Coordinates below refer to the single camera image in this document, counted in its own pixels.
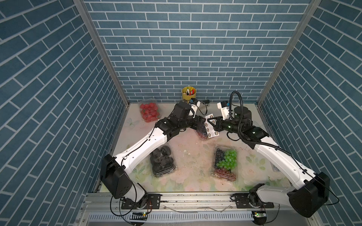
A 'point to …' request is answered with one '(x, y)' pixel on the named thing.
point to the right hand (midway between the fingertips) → (209, 120)
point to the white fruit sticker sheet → (209, 126)
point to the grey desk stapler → (206, 101)
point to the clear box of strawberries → (150, 110)
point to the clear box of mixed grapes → (225, 163)
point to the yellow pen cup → (188, 92)
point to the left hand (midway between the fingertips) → (206, 120)
